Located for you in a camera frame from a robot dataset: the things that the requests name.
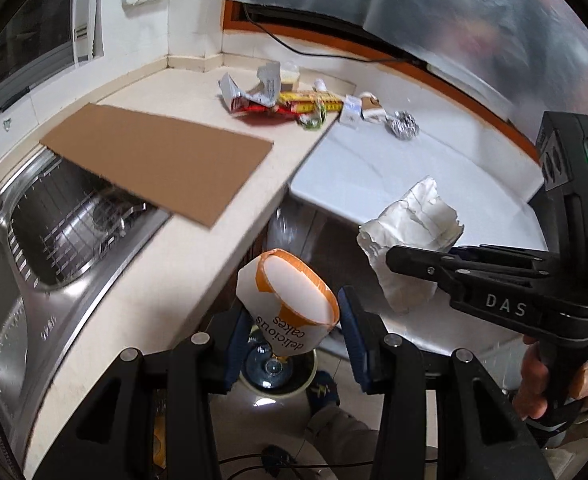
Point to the brown cardboard sheet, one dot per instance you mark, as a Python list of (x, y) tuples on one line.
[(159, 155)]

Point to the green crumpled wrapper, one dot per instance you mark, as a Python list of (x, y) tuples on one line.
[(313, 120)]

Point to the silver printed snack wrapper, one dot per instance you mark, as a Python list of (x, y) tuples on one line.
[(249, 85)]

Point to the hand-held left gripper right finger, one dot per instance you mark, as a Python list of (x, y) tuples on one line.
[(354, 332)]

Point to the white paper on wall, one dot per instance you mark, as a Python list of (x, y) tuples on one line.
[(86, 20)]

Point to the white orange-rimmed paper cup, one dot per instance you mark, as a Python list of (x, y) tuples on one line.
[(294, 290)]

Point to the person's right hand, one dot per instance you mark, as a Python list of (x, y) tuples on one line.
[(531, 385)]

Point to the white paper wrapper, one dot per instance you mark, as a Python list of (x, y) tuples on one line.
[(414, 215)]

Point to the dark glass window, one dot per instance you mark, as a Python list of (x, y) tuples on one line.
[(24, 35)]

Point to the dark shoe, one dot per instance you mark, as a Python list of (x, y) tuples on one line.
[(276, 455)]

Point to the yellow red flat box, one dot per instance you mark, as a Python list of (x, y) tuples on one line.
[(314, 101)]

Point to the translucent plastic sheet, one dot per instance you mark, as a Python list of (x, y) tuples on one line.
[(449, 5)]

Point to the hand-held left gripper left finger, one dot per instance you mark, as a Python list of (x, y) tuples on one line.
[(236, 347)]

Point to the orange window frame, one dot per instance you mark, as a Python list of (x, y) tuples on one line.
[(324, 34)]

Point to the crumpled foil ball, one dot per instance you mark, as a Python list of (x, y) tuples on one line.
[(402, 126)]

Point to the clear plastic bag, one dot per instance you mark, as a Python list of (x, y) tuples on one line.
[(286, 227)]

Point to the stainless steel sink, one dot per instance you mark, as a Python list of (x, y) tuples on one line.
[(4, 310)]

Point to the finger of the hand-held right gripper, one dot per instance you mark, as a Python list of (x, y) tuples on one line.
[(424, 262), (514, 252)]

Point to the red snack wrapper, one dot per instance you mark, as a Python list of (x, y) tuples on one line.
[(259, 110)]

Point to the brown white carton piece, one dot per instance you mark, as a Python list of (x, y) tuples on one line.
[(372, 106)]

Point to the person's grey trouser leg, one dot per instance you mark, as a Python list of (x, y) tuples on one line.
[(341, 435)]

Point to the white round bin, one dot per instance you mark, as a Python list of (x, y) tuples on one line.
[(301, 385)]

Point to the blue yellow slipper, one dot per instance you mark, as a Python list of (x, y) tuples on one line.
[(322, 391)]

